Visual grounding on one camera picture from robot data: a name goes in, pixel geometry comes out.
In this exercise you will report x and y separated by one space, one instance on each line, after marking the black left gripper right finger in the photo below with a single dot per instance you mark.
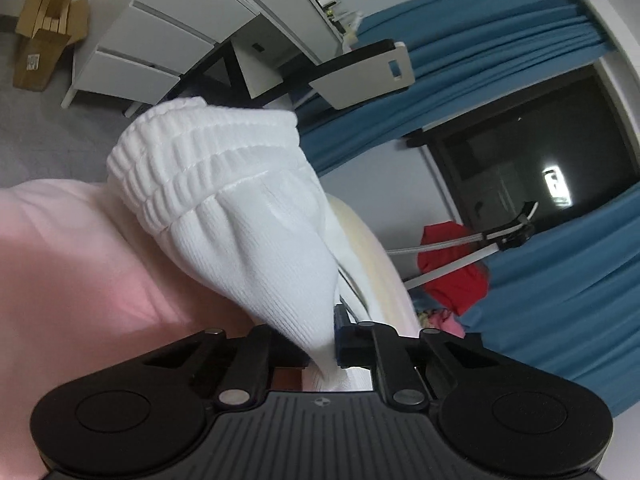
432 370

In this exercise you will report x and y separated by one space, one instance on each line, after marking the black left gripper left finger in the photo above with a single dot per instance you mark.
229 371

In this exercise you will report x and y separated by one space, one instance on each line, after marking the white knit sweater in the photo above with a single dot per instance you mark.
230 197

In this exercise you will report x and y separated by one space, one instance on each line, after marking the pink garment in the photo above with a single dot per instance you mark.
442 320

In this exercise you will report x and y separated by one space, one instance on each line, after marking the pastel rainbow bed sheet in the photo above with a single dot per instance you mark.
84 287

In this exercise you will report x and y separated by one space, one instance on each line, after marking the right blue curtain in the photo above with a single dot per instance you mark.
567 302

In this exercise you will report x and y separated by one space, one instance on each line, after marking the blue curtain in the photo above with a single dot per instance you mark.
464 53
567 302

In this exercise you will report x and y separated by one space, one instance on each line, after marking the dark window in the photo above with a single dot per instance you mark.
560 144

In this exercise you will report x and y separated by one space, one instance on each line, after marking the black and white chair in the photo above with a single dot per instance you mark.
352 78

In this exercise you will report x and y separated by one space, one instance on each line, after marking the left blue curtain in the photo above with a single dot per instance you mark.
464 53

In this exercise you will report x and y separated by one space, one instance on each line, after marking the white dressing table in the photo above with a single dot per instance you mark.
139 50

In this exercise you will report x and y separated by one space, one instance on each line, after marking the brown cardboard box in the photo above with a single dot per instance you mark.
47 28

